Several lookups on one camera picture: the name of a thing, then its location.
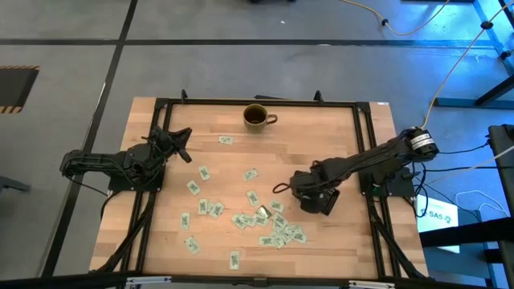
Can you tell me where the beige cable with black connector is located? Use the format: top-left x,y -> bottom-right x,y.
341,0 -> 451,36

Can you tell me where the black hazard-striped floor hatch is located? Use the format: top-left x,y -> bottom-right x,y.
0,65 -> 41,115

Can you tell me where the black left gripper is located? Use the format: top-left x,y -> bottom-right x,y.
149,126 -> 193,161

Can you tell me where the olive green ceramic mug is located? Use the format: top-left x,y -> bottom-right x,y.
243,103 -> 279,132

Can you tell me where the white SAS printed sign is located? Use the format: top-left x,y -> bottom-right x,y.
416,194 -> 461,234

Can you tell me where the black desk edge bar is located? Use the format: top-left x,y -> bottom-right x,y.
419,218 -> 514,248

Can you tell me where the blue metal stand frame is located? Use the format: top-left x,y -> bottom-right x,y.
433,0 -> 514,109

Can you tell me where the silver metal bracket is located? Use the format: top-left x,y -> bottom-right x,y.
348,279 -> 397,289
125,275 -> 173,287

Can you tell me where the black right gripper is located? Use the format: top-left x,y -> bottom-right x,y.
289,170 -> 334,216

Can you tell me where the black equipment cart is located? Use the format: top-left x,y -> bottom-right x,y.
487,124 -> 514,289

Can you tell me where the beige extension cable yellow plug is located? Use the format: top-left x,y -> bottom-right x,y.
419,0 -> 514,132

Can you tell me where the black camera rig beam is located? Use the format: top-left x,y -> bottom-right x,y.
0,271 -> 514,289

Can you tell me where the grey chair base leg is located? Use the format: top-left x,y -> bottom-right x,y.
0,175 -> 32,194

